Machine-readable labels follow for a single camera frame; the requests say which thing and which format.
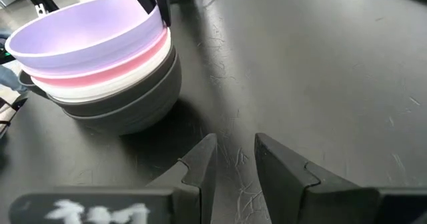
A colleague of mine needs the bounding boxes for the pink bowl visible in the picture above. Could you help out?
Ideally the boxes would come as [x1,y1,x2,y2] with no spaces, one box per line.
[21,27,169,89]

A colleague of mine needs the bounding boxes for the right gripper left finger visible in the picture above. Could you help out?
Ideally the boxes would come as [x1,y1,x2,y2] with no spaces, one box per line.
[146,133,219,224]

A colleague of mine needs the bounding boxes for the purple bowl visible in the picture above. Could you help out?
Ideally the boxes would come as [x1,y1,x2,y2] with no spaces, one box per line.
[5,0,167,77]

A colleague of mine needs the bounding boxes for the black bowl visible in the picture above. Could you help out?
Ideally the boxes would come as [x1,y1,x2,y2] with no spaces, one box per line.
[18,45,178,118]
[62,53,183,137]

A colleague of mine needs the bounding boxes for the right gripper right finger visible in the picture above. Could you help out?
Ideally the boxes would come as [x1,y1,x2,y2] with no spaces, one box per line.
[254,133,381,224]

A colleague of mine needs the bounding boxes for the white bowl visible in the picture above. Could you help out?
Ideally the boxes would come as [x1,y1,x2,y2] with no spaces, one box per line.
[31,33,173,104]

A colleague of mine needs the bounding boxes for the person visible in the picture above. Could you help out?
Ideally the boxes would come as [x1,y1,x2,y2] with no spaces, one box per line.
[0,29,30,95]

